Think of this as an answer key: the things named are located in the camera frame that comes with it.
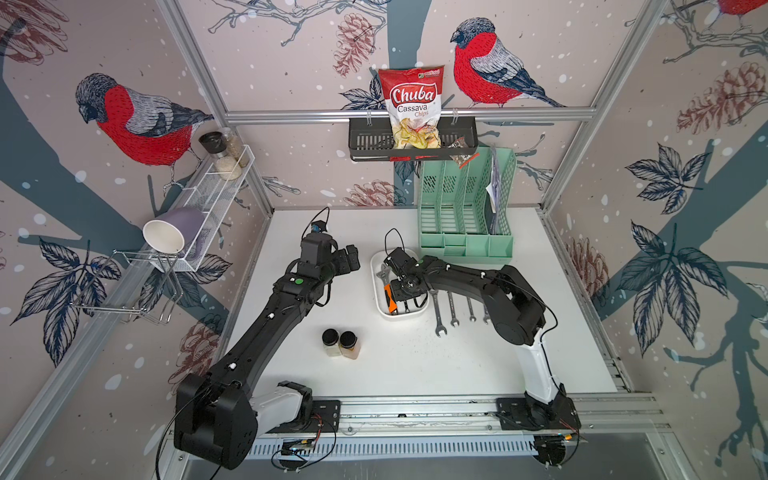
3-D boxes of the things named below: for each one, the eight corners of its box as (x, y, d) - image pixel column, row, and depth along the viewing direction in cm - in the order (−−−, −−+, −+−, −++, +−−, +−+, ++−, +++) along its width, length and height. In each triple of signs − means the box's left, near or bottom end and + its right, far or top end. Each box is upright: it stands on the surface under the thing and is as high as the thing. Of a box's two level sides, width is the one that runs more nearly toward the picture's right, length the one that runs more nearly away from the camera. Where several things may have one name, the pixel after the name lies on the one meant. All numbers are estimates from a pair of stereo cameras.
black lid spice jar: (327, 356, 85) (321, 343, 77) (329, 342, 88) (323, 328, 80) (342, 356, 85) (337, 343, 77) (344, 342, 88) (338, 328, 80)
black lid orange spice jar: (344, 359, 85) (339, 346, 77) (346, 344, 88) (341, 330, 79) (358, 359, 85) (355, 346, 77) (359, 344, 88) (356, 330, 79)
